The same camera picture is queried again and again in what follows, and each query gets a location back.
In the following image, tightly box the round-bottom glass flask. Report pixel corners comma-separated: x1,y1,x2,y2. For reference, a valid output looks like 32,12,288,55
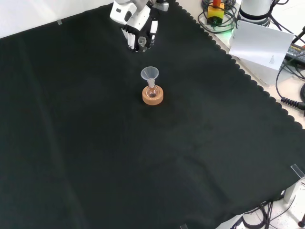
146,80,159,98

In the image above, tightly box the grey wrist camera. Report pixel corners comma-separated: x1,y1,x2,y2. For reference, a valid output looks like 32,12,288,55
155,0,170,12

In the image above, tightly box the black tripod leg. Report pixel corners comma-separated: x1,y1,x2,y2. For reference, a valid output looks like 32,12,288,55
292,22,305,45

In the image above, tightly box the cork ring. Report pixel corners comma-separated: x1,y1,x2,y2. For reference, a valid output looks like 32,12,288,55
142,85,164,105

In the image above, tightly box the pale board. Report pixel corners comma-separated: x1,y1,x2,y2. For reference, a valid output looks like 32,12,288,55
229,20,295,72

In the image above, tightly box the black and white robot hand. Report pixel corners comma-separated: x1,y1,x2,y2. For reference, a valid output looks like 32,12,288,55
110,0,160,53

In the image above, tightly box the pale grey box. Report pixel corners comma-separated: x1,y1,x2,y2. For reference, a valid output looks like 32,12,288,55
234,56,283,87

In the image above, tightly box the clear graduated cylinder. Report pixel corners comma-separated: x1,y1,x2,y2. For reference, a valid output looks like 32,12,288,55
137,36,149,52

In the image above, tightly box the black cloth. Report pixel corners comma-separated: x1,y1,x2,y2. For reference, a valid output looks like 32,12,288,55
0,0,305,229

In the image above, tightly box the white metal bracket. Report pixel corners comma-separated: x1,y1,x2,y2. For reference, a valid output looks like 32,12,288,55
283,177,305,204

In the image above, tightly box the yellow stop button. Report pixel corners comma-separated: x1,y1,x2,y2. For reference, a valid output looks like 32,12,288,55
206,0,225,25

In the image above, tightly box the black power adapter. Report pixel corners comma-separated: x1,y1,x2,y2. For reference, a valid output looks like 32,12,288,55
285,43,305,63

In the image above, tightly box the clear plastic funnel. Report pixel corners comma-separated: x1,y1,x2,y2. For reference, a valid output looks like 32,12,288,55
140,67,160,83

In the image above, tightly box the coiled black cable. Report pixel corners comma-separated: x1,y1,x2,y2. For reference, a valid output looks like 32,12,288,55
275,57,305,112

